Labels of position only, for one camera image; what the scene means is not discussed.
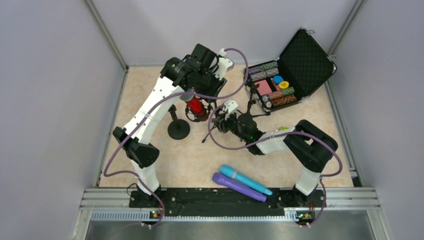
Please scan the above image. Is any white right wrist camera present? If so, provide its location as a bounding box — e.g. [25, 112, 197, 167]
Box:
[223, 98, 239, 116]

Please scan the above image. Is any yellow round dealer chip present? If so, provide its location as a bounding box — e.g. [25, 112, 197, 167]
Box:
[278, 81, 290, 90]

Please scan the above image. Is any green chip stack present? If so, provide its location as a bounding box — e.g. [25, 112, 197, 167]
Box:
[281, 87, 295, 97]

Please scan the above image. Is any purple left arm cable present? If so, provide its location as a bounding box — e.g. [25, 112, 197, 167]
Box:
[103, 47, 250, 229]

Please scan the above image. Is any cyan toy microphone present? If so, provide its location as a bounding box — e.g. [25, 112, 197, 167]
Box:
[219, 164, 273, 196]

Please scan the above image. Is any red playing card deck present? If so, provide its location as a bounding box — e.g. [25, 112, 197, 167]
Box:
[254, 79, 273, 96]

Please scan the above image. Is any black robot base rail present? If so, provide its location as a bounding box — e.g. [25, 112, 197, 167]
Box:
[129, 187, 325, 217]

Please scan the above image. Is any red white chip stack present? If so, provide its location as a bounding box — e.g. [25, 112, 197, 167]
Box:
[261, 91, 284, 102]

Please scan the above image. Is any blue round dealer chip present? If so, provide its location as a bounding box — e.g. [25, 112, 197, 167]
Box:
[272, 75, 284, 85]

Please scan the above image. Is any purple toy microphone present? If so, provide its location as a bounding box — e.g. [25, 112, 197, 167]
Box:
[212, 172, 267, 202]

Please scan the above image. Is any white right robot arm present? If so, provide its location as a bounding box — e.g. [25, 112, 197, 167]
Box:
[208, 113, 339, 196]

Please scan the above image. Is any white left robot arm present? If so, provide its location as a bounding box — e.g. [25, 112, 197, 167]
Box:
[112, 43, 234, 196]

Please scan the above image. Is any purple chip stack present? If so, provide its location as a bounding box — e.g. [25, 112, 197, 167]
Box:
[247, 66, 263, 75]

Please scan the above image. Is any black tripod mic stand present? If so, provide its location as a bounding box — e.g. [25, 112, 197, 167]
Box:
[243, 74, 271, 119]

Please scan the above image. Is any black round base stand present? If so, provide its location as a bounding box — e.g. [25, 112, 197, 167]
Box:
[167, 104, 191, 140]

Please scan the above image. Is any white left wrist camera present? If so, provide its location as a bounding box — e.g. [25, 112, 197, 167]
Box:
[214, 48, 234, 80]

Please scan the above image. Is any orange black chip stack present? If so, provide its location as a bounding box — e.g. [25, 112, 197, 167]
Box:
[265, 94, 297, 109]

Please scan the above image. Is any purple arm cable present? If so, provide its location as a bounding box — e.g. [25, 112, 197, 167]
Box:
[207, 97, 343, 228]
[103, 47, 250, 229]

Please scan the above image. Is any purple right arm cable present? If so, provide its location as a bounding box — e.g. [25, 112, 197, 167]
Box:
[207, 97, 343, 228]

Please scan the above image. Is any black poker chip case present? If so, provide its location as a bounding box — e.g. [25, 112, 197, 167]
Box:
[248, 27, 338, 113]

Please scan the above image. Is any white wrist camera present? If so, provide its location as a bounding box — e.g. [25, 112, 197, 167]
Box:
[223, 98, 239, 116]
[214, 48, 234, 80]

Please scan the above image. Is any red glitter microphone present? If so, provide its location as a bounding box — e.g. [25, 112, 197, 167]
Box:
[179, 94, 208, 123]

